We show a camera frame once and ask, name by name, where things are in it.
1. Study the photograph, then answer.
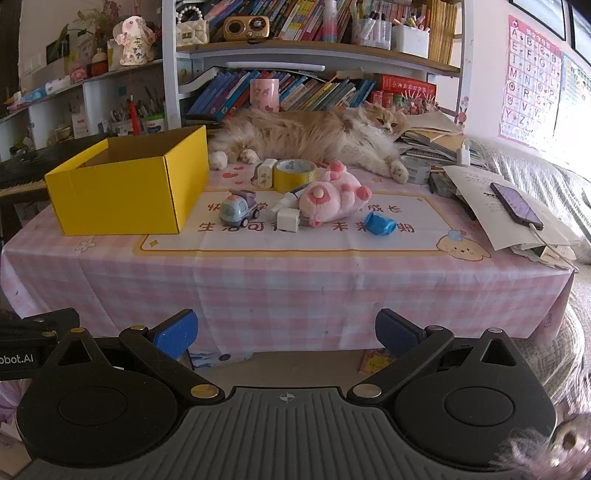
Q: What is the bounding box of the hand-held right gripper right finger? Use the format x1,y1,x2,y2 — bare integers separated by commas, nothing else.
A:
346,307,539,409

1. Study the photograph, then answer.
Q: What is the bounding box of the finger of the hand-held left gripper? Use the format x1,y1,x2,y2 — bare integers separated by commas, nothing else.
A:
0,308,81,345

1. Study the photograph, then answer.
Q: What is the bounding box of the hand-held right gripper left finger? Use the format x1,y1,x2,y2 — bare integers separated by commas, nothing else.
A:
45,308,227,408

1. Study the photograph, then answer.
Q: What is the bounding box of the blue plastic bag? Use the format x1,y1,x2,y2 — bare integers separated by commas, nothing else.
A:
364,210,398,237

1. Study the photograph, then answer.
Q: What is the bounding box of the grey purple toy car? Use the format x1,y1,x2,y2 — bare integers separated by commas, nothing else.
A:
218,188,262,227

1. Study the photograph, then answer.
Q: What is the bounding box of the yellow cardboard box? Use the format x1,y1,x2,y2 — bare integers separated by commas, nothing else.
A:
44,124,211,237

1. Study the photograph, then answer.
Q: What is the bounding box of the pink plush pig toy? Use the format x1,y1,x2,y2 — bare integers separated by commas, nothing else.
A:
295,161,373,228

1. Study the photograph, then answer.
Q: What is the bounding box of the white cube charger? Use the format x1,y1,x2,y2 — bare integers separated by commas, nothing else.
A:
276,208,301,233

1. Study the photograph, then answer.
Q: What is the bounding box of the white glue bottle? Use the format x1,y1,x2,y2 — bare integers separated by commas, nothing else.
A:
269,191,305,216

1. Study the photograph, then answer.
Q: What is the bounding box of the white charger with prongs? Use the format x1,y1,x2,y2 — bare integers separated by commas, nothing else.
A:
253,158,278,188

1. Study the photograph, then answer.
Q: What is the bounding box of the blue white tissue pack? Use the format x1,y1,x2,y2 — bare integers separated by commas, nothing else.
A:
188,350,255,371

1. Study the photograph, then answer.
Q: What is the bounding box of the pink checked printed tablecloth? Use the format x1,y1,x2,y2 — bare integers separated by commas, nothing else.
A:
0,131,575,370

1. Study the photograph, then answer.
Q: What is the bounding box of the white paper sheet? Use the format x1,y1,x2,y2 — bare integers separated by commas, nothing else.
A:
442,164,583,253

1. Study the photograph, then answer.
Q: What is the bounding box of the black electric piano keyboard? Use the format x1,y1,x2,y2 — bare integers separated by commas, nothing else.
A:
0,135,110,200

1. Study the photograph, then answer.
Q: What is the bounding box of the dark pencil case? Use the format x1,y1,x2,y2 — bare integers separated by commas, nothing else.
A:
427,172,459,199

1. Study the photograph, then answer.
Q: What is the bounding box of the black smartphone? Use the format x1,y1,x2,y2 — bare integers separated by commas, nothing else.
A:
490,182,545,230

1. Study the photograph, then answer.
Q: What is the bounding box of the yellow tape roll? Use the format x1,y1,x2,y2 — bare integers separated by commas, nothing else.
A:
272,159,318,194

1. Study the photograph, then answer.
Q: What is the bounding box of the purple fuzzy clothing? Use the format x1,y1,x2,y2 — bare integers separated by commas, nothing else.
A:
489,406,591,480

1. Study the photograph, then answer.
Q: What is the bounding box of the pile of papers and books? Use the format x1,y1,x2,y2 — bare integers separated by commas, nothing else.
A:
398,112,491,186

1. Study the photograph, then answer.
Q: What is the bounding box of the white jar with green lid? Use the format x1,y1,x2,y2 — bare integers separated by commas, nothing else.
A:
140,113,166,135

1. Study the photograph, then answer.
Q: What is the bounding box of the pen cup with pens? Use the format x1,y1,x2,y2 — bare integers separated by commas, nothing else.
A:
108,96,140,137

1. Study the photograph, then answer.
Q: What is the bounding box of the long-haired orange white cat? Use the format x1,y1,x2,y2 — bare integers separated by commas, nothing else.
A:
208,102,411,184

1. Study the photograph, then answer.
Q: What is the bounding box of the grey sofa cover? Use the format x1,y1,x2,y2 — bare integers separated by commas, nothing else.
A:
465,135,591,416

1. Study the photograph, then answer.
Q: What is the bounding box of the white side shelf unit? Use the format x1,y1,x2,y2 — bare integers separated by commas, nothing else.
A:
0,59,165,155

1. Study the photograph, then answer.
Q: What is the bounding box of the row of small colourful bottles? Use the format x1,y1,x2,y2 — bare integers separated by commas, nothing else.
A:
369,90,438,116

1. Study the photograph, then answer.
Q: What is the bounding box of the red book box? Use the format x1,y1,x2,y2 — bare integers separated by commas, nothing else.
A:
374,73,437,100

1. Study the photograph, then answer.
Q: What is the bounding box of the row of leaning blue books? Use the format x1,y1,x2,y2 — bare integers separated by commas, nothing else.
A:
185,68,377,121

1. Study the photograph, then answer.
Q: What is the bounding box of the pink printed cup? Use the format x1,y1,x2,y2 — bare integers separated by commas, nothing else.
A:
249,78,280,113

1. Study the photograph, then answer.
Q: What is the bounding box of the white metal bookshelf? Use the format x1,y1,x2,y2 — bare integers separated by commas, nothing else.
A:
161,0,468,136

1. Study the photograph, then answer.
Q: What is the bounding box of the red round jar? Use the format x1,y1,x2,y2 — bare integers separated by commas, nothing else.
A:
89,48,110,77

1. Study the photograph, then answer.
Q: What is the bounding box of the black framed picture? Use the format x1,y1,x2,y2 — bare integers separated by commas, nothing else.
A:
45,34,71,66

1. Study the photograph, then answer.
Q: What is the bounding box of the white light bar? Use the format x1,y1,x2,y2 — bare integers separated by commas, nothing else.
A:
225,61,327,73

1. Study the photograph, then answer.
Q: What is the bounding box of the white crayon box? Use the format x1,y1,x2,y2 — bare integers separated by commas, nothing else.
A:
391,16,430,59

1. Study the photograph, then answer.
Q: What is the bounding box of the floral fabric rabbit doll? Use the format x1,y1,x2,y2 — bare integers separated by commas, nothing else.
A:
113,16,156,66

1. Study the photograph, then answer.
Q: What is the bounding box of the clear marker pen holder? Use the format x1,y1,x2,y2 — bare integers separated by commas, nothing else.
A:
350,8,393,49

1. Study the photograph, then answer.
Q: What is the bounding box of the white quilted pearl handbag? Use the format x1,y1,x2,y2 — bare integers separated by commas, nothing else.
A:
175,2,210,47

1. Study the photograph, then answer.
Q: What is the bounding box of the yellow book set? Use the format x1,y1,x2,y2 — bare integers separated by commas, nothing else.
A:
427,0,459,66

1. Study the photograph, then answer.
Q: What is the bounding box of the gold retro radio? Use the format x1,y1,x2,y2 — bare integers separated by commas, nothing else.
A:
223,15,270,44

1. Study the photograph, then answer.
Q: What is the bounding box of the pastel striped bottle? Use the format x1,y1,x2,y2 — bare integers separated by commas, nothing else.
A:
322,0,341,44

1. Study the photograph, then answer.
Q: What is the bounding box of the white charging cable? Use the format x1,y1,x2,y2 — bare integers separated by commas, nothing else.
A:
527,225,579,274

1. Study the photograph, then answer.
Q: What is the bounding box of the pink alphabet wall poster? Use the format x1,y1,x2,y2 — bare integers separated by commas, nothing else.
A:
498,14,565,153

